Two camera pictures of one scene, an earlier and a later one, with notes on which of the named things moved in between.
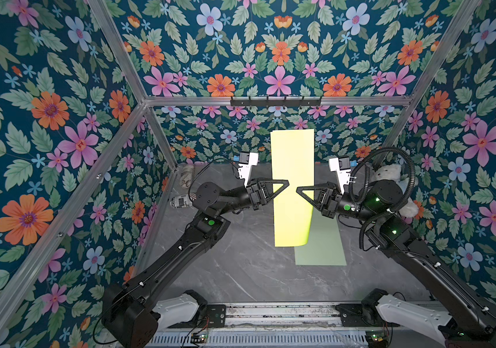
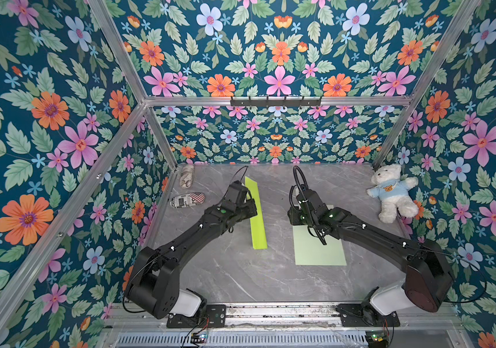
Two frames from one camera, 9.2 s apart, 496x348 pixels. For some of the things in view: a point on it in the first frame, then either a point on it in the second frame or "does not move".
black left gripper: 256,199 -> 251,209
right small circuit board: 376,338 does not move
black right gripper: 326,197 -> 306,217
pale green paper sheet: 325,245 does not move
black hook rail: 275,103 does not move
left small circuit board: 198,338 does not move
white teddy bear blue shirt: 394,172 does not move
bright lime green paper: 292,159 -> 258,233
